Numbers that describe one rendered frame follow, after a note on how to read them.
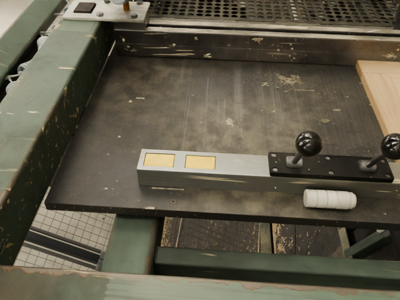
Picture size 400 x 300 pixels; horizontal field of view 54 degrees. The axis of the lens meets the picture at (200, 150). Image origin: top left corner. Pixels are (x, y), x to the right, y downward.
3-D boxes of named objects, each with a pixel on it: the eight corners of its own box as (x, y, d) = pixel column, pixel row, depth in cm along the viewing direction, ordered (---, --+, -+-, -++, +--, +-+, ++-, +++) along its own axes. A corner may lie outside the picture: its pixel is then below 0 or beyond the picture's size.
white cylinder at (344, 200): (304, 211, 64) (353, 213, 64) (308, 199, 62) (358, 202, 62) (302, 196, 66) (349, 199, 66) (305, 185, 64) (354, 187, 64)
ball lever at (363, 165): (376, 180, 65) (416, 156, 52) (353, 178, 65) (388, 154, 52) (374, 158, 66) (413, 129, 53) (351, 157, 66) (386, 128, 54)
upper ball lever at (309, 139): (303, 175, 66) (326, 153, 53) (280, 174, 66) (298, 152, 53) (303, 154, 67) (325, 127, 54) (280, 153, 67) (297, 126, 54)
